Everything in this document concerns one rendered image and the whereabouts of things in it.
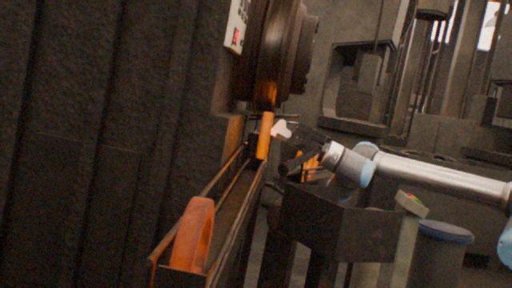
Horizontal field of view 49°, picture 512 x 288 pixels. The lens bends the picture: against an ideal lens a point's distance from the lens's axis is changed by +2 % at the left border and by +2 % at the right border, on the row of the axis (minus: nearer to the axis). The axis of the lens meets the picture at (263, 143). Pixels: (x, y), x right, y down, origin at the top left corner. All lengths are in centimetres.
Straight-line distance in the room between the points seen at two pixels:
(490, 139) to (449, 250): 284
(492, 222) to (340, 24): 193
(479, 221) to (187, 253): 364
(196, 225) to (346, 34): 390
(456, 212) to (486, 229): 27
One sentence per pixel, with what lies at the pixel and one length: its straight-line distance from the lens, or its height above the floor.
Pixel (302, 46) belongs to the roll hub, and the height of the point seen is 113.
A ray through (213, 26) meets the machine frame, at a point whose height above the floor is 111.
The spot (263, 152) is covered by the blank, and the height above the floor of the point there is 77.
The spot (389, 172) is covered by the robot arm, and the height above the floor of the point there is 78.
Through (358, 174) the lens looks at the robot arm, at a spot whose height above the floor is 76.
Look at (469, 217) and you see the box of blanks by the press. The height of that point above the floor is 37.
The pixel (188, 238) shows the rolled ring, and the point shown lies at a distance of 84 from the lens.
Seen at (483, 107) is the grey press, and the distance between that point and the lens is 577.
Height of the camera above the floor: 95
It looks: 5 degrees down
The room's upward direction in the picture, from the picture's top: 11 degrees clockwise
